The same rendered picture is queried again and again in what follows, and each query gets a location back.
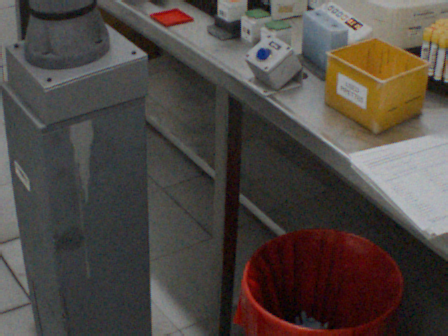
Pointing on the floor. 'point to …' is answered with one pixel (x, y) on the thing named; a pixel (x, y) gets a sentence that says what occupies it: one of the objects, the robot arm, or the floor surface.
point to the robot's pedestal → (83, 217)
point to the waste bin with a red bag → (320, 286)
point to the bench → (276, 156)
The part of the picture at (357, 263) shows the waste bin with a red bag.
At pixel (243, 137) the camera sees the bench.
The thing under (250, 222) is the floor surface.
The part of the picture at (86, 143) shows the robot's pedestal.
